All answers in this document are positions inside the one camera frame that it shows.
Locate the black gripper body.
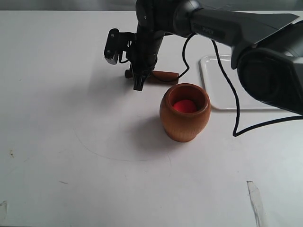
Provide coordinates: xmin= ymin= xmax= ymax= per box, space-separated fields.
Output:
xmin=130 ymin=25 xmax=165 ymax=72

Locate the brown wooden pestle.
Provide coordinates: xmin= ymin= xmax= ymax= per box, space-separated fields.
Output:
xmin=125 ymin=70 xmax=179 ymax=85

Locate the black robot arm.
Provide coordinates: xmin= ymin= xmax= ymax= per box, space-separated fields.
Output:
xmin=131 ymin=0 xmax=303 ymax=114

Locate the brown wooden mortar bowl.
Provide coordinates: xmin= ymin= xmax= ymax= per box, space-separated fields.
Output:
xmin=160 ymin=83 xmax=211 ymax=142

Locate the red ball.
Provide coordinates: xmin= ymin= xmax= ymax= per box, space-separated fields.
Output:
xmin=173 ymin=99 xmax=197 ymax=113

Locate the white square tray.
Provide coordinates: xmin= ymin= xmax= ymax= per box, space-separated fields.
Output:
xmin=200 ymin=55 xmax=285 ymax=112

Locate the clear tape strip right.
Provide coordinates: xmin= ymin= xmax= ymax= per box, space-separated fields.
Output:
xmin=247 ymin=181 xmax=266 ymax=227

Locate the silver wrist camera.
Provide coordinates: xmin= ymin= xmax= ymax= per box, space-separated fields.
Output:
xmin=104 ymin=28 xmax=135 ymax=65

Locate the black cable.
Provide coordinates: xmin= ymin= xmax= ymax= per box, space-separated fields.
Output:
xmin=178 ymin=33 xmax=303 ymax=138

